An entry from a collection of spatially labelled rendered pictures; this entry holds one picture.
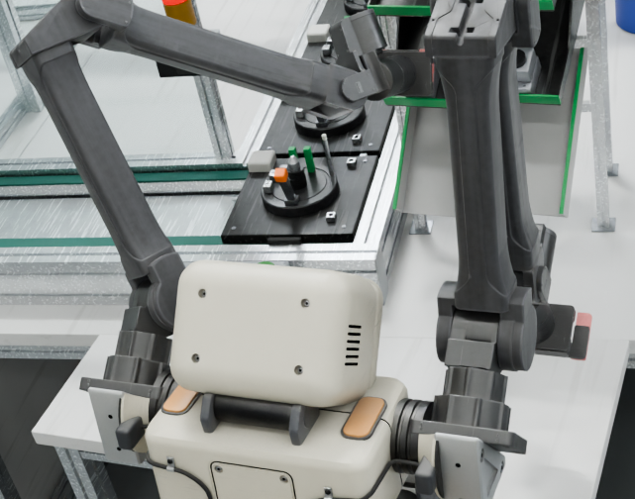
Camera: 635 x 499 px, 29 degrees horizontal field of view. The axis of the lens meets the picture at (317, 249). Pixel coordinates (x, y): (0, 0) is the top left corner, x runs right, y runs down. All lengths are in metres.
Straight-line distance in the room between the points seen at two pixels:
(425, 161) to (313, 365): 0.84
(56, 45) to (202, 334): 0.42
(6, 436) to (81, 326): 0.59
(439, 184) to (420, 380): 0.34
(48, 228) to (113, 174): 0.88
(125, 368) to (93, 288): 0.73
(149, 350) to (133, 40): 0.40
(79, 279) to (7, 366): 0.55
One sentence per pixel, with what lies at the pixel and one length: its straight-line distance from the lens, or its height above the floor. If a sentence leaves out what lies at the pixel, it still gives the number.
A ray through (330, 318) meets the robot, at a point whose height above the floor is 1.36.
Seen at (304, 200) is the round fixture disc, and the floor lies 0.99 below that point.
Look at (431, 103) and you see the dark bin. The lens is 1.97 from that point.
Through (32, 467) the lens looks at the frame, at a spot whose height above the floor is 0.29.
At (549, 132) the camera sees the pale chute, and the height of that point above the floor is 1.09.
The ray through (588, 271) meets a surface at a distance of 2.14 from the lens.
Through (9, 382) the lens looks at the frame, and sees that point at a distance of 2.79.
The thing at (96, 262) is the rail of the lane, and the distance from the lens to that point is 2.23.
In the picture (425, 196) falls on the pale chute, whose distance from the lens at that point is 2.09.
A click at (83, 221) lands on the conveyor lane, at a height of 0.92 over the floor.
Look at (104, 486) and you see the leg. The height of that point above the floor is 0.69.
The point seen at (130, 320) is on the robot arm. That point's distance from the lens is 1.59.
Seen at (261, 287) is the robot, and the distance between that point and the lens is 1.35.
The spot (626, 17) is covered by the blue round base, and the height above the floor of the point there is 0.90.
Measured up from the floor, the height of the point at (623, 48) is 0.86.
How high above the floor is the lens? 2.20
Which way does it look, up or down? 36 degrees down
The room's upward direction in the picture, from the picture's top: 13 degrees counter-clockwise
